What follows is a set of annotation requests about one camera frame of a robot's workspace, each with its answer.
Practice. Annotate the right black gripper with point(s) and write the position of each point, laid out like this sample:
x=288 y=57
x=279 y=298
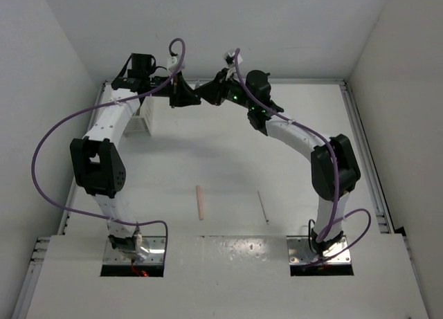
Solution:
x=214 y=91

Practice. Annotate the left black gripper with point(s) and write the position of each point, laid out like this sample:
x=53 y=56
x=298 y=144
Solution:
x=185 y=96

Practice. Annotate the pink makeup stick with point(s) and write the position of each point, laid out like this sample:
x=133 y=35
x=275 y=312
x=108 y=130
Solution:
x=200 y=206

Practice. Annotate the thin grey makeup pencil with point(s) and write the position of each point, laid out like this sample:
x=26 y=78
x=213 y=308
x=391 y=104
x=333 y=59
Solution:
x=262 y=207

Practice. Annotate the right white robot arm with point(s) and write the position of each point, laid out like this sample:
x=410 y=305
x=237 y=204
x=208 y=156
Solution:
x=334 y=169

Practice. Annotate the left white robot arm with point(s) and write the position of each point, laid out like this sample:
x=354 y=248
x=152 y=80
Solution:
x=97 y=165

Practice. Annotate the white slatted organizer box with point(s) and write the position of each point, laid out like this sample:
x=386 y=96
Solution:
x=142 y=120

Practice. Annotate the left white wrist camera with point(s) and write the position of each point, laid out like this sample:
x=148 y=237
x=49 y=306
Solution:
x=174 y=64

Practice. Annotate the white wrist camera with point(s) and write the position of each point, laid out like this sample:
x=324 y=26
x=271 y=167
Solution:
x=174 y=64
x=231 y=59

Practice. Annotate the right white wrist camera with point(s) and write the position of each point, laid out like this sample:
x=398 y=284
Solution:
x=231 y=59

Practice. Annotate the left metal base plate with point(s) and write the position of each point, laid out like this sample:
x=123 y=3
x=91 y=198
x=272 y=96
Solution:
x=152 y=253

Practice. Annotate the metal base plate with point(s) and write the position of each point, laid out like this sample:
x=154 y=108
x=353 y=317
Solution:
x=152 y=253
x=301 y=254

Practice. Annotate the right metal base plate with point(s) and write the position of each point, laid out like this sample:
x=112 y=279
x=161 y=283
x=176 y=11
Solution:
x=301 y=254

